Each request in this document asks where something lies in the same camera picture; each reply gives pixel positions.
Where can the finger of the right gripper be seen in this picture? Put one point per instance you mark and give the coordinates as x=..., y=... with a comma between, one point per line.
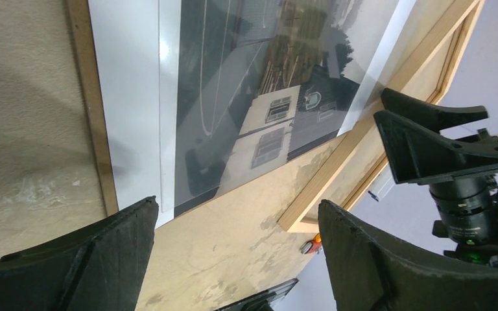
x=430, y=116
x=419, y=155

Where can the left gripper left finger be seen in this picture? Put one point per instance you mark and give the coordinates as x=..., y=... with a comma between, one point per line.
x=97, y=267

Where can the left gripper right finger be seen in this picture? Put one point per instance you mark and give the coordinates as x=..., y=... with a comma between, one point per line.
x=370, y=269

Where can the wooden picture frame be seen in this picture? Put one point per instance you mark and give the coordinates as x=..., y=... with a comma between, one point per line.
x=424, y=76

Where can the photo with glass pane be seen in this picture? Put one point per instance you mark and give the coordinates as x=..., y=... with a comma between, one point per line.
x=201, y=97

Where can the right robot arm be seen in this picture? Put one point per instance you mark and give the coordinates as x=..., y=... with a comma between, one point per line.
x=468, y=210

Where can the clear plastic screw box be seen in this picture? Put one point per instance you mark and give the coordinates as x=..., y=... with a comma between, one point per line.
x=381, y=186

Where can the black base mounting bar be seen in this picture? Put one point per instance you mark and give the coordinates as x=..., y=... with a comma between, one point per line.
x=264, y=300

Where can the red handled adjustable wrench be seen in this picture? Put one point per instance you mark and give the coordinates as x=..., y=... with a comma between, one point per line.
x=312, y=246

